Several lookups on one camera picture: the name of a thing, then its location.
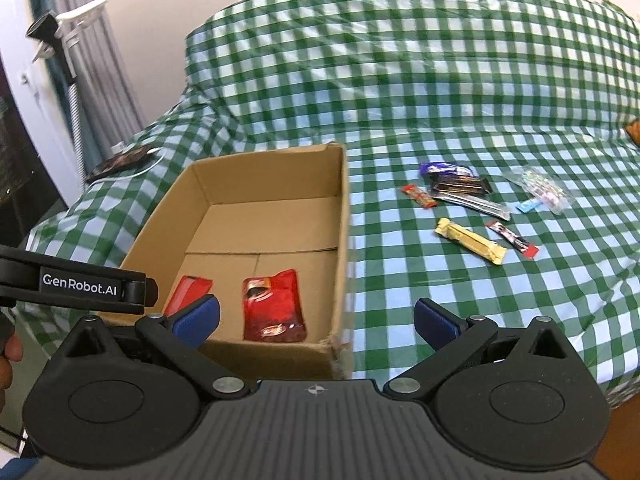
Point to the dark brown snack bar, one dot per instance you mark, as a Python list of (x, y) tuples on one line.
[(460, 186)]

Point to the purple snack bar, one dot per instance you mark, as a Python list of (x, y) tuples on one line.
[(442, 169)]

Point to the dark flat packet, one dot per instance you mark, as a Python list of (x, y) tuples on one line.
[(120, 162)]

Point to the white phone holder clamp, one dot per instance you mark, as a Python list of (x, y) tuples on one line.
[(75, 17)]

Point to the small red orange packet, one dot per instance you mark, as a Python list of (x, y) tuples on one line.
[(420, 196)]

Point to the cardboard box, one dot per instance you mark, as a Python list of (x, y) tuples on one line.
[(280, 230)]

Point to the person's left hand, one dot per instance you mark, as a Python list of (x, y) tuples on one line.
[(9, 349)]

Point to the plain red packet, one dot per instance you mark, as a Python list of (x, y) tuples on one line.
[(186, 292)]

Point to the orange pillow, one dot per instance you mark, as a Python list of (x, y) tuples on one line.
[(635, 132)]

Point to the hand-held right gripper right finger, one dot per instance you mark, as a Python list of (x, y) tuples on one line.
[(436, 321)]

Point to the red packet with dark picture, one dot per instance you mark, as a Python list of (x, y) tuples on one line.
[(274, 305)]

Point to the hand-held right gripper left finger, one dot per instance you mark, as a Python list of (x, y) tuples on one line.
[(196, 319)]

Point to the yellow snack bar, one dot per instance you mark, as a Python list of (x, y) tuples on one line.
[(470, 241)]

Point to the grey curtain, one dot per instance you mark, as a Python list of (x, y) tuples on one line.
[(107, 85)]

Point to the clear candy bag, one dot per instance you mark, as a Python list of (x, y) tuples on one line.
[(542, 189)]

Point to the silver packet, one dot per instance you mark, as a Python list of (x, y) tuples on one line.
[(480, 207)]

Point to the red black stick packet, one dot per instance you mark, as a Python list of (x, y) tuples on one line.
[(512, 239)]

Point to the small light blue packet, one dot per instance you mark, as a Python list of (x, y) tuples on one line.
[(529, 205)]

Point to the green checked cloth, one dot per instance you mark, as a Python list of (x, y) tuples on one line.
[(450, 70)]

